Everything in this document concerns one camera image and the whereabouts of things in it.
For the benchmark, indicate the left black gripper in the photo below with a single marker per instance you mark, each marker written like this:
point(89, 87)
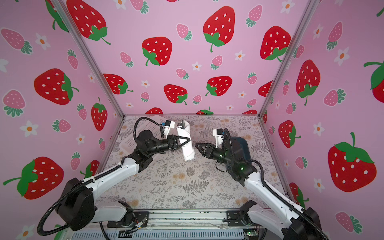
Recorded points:
point(171, 144)

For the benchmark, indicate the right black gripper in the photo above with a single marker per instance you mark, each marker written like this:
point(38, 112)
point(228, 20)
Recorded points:
point(210, 149)

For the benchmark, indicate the white paper napkin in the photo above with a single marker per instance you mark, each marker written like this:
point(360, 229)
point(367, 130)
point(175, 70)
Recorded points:
point(184, 132)

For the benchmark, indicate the silver table knife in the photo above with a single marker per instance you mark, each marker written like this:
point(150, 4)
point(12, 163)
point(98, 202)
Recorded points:
point(182, 124)

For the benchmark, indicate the dark teal plastic bin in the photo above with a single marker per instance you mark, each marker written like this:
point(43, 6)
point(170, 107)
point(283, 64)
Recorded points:
point(241, 152)

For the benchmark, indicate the white plastic mesh basket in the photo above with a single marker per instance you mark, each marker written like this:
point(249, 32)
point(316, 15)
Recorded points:
point(126, 139)

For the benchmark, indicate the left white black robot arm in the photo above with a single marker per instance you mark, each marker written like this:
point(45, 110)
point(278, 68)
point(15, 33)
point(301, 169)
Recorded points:
point(76, 208)

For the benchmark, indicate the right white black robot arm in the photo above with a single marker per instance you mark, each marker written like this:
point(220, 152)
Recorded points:
point(286, 219)

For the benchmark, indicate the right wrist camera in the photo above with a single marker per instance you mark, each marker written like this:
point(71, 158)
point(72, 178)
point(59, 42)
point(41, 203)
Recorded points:
point(219, 137)

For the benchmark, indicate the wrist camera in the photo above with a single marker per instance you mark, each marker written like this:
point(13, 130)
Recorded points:
point(219, 137)
point(166, 128)

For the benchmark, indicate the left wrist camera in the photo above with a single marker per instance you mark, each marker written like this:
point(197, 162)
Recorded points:
point(166, 128)

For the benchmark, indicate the aluminium frame rail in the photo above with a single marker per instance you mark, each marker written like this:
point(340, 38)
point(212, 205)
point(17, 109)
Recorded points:
point(178, 223)

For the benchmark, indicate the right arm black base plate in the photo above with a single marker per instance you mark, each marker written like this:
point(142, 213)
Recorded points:
point(238, 218)

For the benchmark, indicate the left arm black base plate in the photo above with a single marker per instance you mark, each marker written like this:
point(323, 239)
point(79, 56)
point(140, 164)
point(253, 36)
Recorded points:
point(136, 219)

